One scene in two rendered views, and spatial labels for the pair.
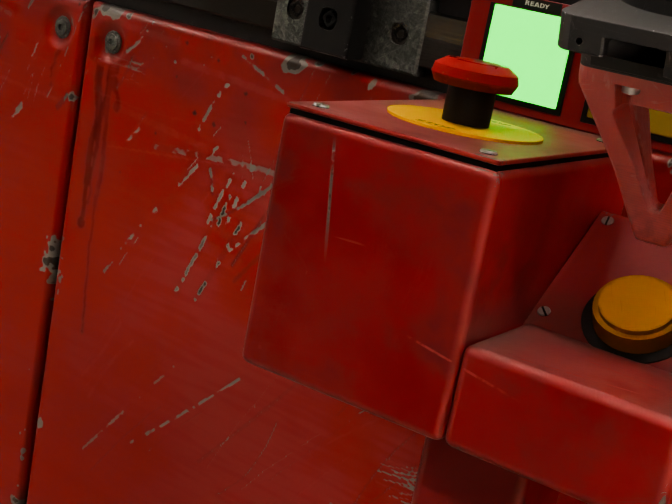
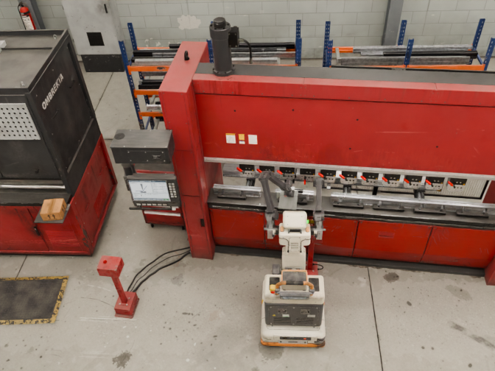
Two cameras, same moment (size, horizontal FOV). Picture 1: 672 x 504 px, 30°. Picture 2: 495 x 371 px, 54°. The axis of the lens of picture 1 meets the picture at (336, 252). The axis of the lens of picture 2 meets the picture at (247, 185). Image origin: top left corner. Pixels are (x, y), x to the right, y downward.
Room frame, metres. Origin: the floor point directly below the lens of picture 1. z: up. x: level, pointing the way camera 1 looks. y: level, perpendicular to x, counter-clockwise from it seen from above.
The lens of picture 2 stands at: (-2.10, 1.76, 4.56)
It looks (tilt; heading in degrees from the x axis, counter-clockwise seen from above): 44 degrees down; 336
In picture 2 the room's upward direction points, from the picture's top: 4 degrees counter-clockwise
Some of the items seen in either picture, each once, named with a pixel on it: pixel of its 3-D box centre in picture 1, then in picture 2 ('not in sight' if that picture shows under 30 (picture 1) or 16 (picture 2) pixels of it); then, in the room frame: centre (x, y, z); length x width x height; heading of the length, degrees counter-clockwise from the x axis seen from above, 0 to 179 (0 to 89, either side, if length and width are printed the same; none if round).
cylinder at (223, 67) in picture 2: not in sight; (230, 44); (1.38, 0.30, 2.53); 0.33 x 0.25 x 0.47; 55
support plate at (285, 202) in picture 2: not in sight; (288, 199); (0.85, 0.02, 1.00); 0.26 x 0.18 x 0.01; 145
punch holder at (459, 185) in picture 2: not in sight; (456, 182); (0.07, -1.36, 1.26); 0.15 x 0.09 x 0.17; 55
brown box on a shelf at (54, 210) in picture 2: not in sight; (50, 209); (1.83, 2.20, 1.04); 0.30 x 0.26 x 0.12; 60
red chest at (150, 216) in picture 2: not in sight; (165, 189); (2.11, 0.97, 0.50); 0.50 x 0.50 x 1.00; 55
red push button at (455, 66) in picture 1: (470, 99); not in sight; (0.57, -0.05, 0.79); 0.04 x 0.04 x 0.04
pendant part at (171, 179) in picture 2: not in sight; (155, 188); (1.21, 1.23, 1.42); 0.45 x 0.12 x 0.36; 60
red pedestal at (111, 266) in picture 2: not in sight; (118, 285); (1.11, 1.85, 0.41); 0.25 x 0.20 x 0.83; 145
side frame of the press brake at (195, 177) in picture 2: not in sight; (199, 160); (1.67, 0.64, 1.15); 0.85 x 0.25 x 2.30; 145
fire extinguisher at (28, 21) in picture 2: not in sight; (26, 18); (6.51, 1.76, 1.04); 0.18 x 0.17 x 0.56; 60
